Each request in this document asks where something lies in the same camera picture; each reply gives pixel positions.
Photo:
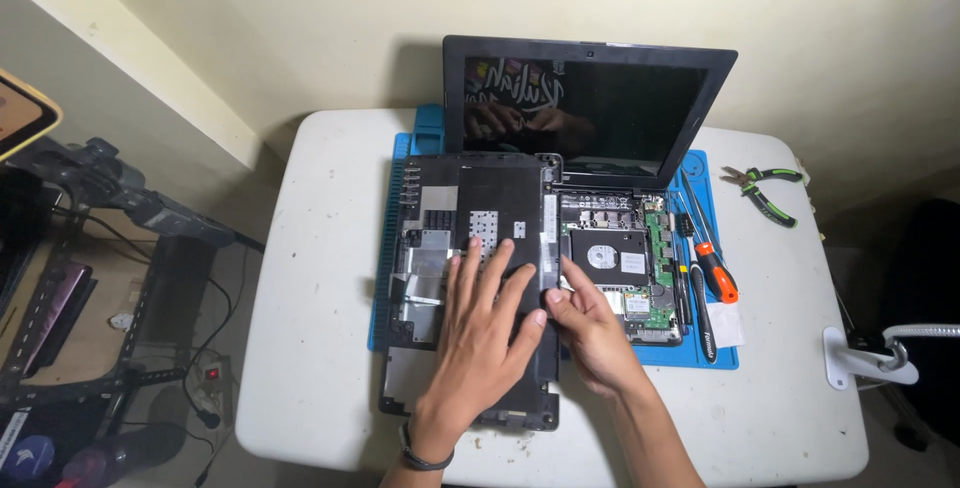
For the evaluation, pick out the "person's left hand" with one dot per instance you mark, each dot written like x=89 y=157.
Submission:
x=465 y=353

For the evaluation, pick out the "person's right hand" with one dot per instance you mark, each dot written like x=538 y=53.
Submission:
x=600 y=345

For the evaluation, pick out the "black laptop bottom cover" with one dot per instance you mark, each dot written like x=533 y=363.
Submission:
x=495 y=195

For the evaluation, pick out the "black hard drive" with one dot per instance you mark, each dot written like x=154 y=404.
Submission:
x=607 y=257

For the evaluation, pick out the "black slim pry tool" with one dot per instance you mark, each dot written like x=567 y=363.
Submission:
x=682 y=285

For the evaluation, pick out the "black wristband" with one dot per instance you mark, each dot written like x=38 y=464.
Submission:
x=424 y=462

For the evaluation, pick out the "small white plastic packet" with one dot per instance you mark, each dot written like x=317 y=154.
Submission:
x=727 y=327

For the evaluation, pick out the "thin metal precision screwdriver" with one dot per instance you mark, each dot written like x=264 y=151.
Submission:
x=697 y=203

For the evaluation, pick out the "blue repair mat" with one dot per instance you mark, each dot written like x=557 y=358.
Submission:
x=420 y=139

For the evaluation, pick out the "green black pliers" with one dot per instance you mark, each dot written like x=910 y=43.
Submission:
x=765 y=199

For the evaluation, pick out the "black opened laptop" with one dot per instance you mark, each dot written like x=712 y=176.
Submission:
x=600 y=113

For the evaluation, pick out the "white power strip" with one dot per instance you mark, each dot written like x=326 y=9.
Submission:
x=214 y=383

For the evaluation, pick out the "white clamp gooseneck lamp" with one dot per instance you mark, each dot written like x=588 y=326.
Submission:
x=862 y=364

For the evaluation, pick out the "black red bottle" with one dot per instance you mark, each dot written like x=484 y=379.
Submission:
x=127 y=452

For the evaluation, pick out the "black metal rack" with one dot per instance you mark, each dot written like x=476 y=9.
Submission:
x=90 y=300

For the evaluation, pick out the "blue round object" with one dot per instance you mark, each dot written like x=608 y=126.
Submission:
x=28 y=459

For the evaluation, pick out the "phone with yellow case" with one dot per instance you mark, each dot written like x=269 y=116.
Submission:
x=22 y=113

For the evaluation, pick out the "black camera tripod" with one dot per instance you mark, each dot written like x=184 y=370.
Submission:
x=142 y=203

